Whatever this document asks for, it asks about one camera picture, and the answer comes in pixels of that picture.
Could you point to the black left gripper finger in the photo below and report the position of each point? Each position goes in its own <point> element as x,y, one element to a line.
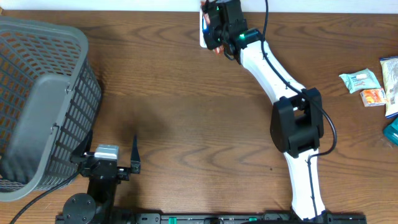
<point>135,158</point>
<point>79,153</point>

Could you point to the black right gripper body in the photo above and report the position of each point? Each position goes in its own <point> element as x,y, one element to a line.
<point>214,35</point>

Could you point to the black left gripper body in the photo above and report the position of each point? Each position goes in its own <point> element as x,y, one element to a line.
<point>123,173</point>

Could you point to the red Top chocolate bar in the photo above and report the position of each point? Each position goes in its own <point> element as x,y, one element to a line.
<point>219,49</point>

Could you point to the light blue snack packet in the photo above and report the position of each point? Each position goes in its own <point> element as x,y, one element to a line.
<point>361,80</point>

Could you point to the small orange snack box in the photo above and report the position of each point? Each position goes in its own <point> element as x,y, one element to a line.
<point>373,97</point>

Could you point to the beige snack bag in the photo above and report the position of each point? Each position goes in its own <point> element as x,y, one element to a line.
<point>389,74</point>

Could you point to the blue mouthwash bottle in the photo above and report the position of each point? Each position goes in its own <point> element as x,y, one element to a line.
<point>391,132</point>

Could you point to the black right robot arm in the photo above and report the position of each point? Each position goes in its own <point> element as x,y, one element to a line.
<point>297,114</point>

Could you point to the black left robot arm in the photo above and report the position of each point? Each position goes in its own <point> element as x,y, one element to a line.
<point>94,206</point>

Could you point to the grey plastic shopping basket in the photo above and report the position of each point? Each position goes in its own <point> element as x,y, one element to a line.
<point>49,100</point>

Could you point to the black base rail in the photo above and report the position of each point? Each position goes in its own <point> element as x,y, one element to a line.
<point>272,217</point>

